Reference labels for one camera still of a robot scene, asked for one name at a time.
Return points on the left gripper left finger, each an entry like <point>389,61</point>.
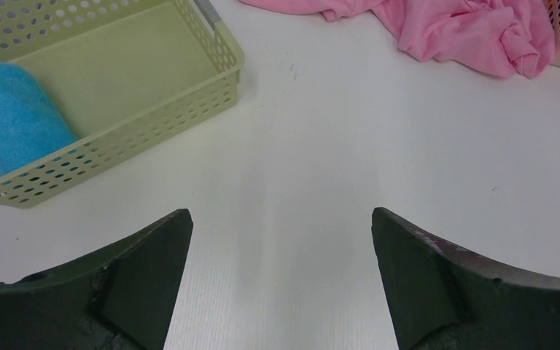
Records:
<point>121,296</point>

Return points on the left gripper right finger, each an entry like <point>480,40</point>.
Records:
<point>443,296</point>

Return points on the blue towel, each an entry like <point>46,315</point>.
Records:
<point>31,127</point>

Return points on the green plastic basket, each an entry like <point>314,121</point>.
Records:
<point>125,76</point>

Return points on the pink towel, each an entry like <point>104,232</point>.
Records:
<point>499,38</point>

